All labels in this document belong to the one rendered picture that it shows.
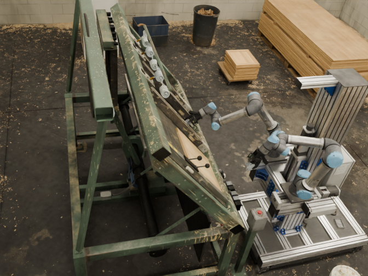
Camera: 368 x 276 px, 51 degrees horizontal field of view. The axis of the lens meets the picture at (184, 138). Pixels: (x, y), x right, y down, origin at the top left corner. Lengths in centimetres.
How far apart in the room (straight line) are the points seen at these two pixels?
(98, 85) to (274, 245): 260
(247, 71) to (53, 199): 368
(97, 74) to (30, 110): 351
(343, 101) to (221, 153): 239
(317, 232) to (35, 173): 326
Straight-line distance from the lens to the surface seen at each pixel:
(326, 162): 306
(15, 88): 632
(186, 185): 270
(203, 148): 377
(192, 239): 327
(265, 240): 414
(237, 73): 643
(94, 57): 255
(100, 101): 215
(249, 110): 341
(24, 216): 449
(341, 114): 327
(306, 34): 703
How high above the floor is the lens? 346
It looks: 41 degrees down
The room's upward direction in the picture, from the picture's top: 8 degrees clockwise
